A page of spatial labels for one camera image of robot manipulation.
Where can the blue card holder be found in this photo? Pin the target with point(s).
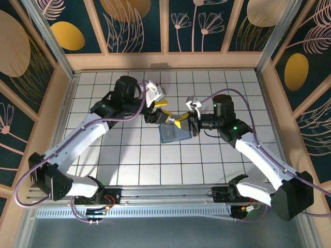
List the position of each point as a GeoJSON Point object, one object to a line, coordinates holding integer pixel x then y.
{"type": "Point", "coordinates": [168, 134]}

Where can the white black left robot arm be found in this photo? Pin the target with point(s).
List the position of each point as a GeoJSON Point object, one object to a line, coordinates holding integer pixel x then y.
{"type": "Point", "coordinates": [85, 134]}

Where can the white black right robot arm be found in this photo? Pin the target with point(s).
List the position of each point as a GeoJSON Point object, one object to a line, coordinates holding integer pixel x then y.
{"type": "Point", "coordinates": [258, 152]}

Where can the small green circuit board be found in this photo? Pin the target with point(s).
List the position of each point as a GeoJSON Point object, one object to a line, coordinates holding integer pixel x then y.
{"type": "Point", "coordinates": [248, 208]}

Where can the black connector block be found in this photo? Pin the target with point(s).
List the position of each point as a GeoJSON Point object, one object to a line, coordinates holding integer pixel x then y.
{"type": "Point", "coordinates": [97, 213]}

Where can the aluminium side rail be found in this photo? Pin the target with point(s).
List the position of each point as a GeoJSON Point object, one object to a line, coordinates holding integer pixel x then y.
{"type": "Point", "coordinates": [264, 90]}
{"type": "Point", "coordinates": [70, 90]}

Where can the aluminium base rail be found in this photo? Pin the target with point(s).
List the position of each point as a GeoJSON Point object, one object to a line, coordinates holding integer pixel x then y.
{"type": "Point", "coordinates": [168, 192]}

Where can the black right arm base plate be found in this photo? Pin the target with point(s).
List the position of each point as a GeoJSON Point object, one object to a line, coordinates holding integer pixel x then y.
{"type": "Point", "coordinates": [218, 194]}

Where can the aluminium corner post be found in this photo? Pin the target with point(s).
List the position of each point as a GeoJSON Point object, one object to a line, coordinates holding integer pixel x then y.
{"type": "Point", "coordinates": [274, 36]}
{"type": "Point", "coordinates": [51, 44]}

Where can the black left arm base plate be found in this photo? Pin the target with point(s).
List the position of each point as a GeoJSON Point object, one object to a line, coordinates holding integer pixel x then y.
{"type": "Point", "coordinates": [116, 193]}

